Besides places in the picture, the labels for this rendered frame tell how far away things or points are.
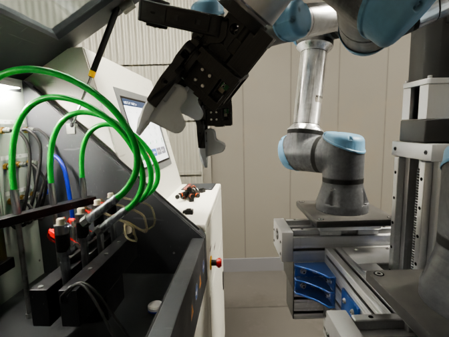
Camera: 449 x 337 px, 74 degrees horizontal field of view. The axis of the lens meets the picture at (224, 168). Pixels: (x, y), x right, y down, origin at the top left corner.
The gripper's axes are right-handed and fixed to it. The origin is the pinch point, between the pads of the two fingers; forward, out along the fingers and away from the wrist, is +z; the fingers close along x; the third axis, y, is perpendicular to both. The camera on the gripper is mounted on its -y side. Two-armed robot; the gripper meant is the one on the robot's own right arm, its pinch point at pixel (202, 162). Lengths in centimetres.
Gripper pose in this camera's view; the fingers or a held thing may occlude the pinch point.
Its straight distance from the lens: 71.6
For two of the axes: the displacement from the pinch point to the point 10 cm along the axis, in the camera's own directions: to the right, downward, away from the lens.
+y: 10.0, -0.2, -0.6
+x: 0.6, -1.4, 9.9
